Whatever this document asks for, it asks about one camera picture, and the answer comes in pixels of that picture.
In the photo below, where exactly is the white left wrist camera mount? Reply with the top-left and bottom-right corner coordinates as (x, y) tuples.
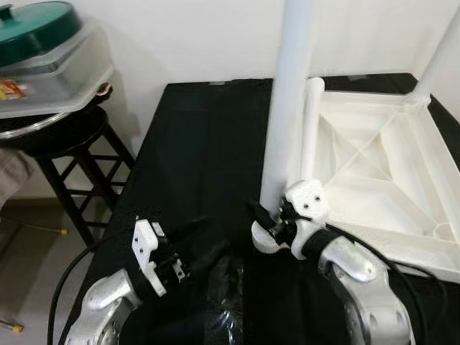
(132, 219), (167, 297)

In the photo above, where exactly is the white plastic table top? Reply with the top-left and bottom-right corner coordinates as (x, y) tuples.
(250, 72), (460, 282)

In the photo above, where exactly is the green round lid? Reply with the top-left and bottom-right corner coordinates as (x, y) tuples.
(0, 0), (83, 69)

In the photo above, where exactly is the clear plastic storage box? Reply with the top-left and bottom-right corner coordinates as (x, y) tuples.
(0, 25), (116, 119)

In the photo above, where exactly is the black table cloth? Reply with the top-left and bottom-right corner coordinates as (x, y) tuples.
(93, 72), (460, 345)

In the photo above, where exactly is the clear tape strip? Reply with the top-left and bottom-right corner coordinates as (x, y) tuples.
(201, 255), (249, 345)

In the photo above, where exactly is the black round stool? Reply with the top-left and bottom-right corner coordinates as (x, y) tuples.
(0, 108), (137, 245)

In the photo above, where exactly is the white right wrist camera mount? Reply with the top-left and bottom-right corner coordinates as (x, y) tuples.
(284, 180), (331, 259)

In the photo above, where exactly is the beige tablecloth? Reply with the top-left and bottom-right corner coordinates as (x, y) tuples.
(0, 151), (33, 209)

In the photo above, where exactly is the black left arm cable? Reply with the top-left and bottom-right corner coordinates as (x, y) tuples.
(47, 230), (137, 345)

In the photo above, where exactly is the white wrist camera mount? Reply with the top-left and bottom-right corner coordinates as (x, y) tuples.
(284, 180), (331, 259)
(132, 219), (167, 297)

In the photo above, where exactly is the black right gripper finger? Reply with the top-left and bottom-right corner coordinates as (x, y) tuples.
(247, 200), (277, 231)

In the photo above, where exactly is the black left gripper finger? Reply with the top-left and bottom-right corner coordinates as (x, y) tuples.
(188, 241), (231, 270)
(172, 216), (213, 238)

